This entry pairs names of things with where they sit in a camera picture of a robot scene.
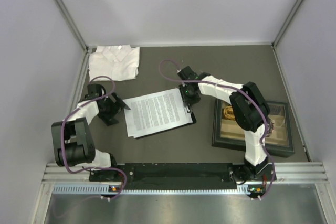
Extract slotted cable duct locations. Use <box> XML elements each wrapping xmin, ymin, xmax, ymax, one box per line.
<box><xmin>53</xmin><ymin>184</ymin><xmax>250</xmax><ymax>195</ymax></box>

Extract folded white shirt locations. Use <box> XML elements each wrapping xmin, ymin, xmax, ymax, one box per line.
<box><xmin>88</xmin><ymin>45</ymin><xmax>140</xmax><ymax>81</ymax></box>

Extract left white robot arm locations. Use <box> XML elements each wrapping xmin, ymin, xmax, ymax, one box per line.
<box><xmin>51</xmin><ymin>84</ymin><xmax>130</xmax><ymax>181</ymax></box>

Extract printed paper sheet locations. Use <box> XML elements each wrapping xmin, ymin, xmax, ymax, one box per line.
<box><xmin>122</xmin><ymin>88</ymin><xmax>193</xmax><ymax>138</ymax></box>

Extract dark framed compartment box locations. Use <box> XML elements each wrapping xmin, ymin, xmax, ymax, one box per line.
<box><xmin>212</xmin><ymin>100</ymin><xmax>295</xmax><ymax>157</ymax></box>

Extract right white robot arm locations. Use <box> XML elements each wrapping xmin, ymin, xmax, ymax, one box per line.
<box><xmin>178</xmin><ymin>69</ymin><xmax>270</xmax><ymax>180</ymax></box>

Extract yellow rubber bands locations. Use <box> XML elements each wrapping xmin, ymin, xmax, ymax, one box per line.
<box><xmin>223</xmin><ymin>105</ymin><xmax>236</xmax><ymax>121</ymax></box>

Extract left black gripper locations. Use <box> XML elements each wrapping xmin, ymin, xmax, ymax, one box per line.
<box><xmin>99</xmin><ymin>91</ymin><xmax>130</xmax><ymax>125</ymax></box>

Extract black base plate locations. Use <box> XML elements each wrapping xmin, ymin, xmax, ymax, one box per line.
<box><xmin>89</xmin><ymin>162</ymin><xmax>276</xmax><ymax>184</ymax></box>

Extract dark patterned item in box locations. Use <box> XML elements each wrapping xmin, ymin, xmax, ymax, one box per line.
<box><xmin>266</xmin><ymin>118</ymin><xmax>275</xmax><ymax>137</ymax></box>

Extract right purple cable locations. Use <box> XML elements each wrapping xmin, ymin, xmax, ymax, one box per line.
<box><xmin>159</xmin><ymin>60</ymin><xmax>276</xmax><ymax>200</ymax></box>

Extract black clipboard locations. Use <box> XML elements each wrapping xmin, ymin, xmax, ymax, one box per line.
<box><xmin>132</xmin><ymin>84</ymin><xmax>197</xmax><ymax>140</ymax></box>

